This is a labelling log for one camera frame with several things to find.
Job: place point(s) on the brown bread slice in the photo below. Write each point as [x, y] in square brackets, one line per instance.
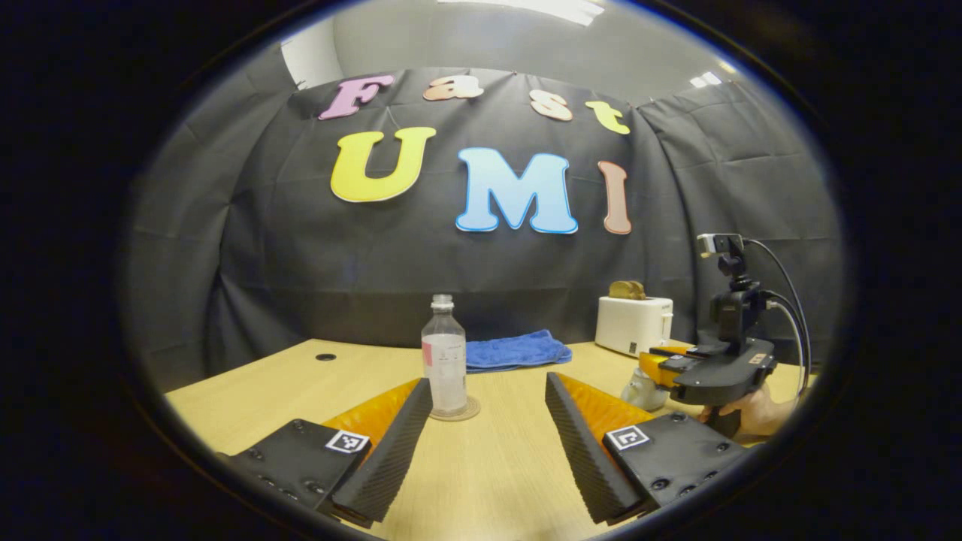
[618, 290]
[637, 290]

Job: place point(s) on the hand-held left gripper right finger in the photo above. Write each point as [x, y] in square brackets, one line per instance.
[582, 451]

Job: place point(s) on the clear plastic water bottle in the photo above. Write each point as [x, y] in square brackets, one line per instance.
[445, 361]

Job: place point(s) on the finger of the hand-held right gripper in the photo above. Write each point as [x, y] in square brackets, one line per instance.
[655, 368]

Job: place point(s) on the round brown coaster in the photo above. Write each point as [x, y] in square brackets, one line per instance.
[472, 412]

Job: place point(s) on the blue folded towel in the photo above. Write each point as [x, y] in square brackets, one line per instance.
[518, 349]

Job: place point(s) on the white toaster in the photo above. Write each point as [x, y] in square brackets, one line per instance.
[631, 323]

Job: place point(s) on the black backdrop cloth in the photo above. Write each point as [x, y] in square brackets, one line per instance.
[301, 263]

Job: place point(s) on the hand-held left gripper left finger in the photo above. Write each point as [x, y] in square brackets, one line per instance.
[398, 458]

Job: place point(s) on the ceiling light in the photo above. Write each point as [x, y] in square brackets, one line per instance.
[705, 80]
[541, 7]

